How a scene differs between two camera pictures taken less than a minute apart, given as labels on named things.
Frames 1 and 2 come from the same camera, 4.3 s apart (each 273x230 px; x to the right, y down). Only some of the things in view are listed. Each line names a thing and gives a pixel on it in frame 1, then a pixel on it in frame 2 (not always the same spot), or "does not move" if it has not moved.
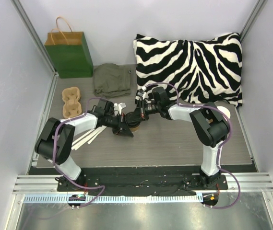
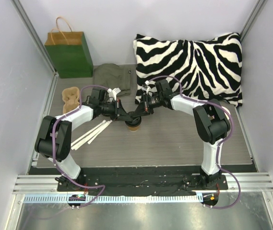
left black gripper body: [121, 126] -> [117, 109]
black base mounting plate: [141, 181] does not move
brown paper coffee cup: [134, 130] does not move
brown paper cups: [225, 110] does not move
